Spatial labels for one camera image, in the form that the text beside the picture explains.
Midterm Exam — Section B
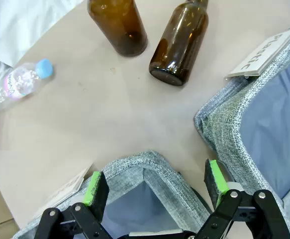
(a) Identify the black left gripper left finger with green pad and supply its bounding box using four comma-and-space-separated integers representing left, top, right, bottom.
33, 171, 115, 239

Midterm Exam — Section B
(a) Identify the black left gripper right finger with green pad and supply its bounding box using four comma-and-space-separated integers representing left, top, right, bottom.
195, 159, 290, 239

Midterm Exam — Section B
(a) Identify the brown glass bottle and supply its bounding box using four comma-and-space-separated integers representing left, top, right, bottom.
87, 0, 149, 57
148, 0, 209, 87

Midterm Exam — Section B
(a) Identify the grey fabric basket, blue lining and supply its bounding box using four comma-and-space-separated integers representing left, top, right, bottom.
11, 150, 212, 239

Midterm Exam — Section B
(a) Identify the grey fabric basket, plastic label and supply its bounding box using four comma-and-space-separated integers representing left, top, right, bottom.
193, 22, 290, 239

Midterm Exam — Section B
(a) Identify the white label card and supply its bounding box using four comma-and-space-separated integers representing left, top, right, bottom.
34, 163, 95, 217

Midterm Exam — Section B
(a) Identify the clear plastic bottle, blue cap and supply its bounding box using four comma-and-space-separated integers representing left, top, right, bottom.
0, 58, 55, 112

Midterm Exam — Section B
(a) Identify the white label card reading Plastic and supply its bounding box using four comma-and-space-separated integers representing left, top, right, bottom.
225, 27, 290, 80

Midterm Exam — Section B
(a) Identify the person's white coat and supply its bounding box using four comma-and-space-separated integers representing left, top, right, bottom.
0, 0, 85, 88

